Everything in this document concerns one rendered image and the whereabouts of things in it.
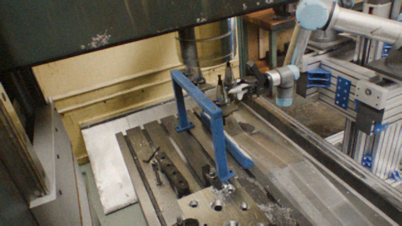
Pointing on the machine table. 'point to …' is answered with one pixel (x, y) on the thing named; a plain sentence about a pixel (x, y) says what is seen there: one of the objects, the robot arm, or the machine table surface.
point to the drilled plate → (206, 213)
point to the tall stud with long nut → (156, 171)
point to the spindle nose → (206, 44)
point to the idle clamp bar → (165, 164)
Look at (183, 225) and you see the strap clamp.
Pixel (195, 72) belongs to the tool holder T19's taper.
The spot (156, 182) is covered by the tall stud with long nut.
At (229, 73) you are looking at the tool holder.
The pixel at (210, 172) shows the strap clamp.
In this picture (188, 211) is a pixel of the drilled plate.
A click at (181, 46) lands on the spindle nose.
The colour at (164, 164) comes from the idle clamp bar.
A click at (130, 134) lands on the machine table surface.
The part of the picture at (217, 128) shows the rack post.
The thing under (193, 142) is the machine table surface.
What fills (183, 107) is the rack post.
